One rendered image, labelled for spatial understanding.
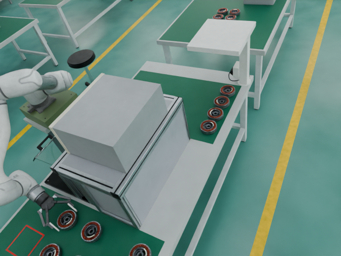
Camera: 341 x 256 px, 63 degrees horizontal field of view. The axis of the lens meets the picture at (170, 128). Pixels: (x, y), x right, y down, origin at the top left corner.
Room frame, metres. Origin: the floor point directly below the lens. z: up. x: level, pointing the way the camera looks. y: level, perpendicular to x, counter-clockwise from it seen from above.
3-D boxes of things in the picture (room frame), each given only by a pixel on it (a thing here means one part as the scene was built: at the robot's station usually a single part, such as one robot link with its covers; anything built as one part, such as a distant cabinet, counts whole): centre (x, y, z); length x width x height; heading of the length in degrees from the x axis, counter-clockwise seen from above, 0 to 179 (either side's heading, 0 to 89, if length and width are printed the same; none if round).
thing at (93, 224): (0.75, 0.56, 0.77); 0.11 x 0.11 x 0.04
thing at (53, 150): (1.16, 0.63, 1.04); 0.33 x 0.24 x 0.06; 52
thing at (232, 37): (1.66, -0.49, 0.98); 0.37 x 0.35 x 0.46; 142
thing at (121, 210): (0.80, 0.41, 0.91); 0.28 x 0.03 x 0.32; 52
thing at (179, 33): (3.06, -1.09, 0.37); 1.85 x 1.10 x 0.75; 142
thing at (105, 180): (1.11, 0.27, 1.09); 0.68 x 0.44 x 0.05; 142
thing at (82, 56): (3.14, 0.81, 0.28); 0.54 x 0.49 x 0.56; 52
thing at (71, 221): (0.87, 0.71, 0.77); 0.11 x 0.11 x 0.04
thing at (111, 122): (1.10, 0.28, 1.22); 0.44 x 0.39 x 0.20; 142
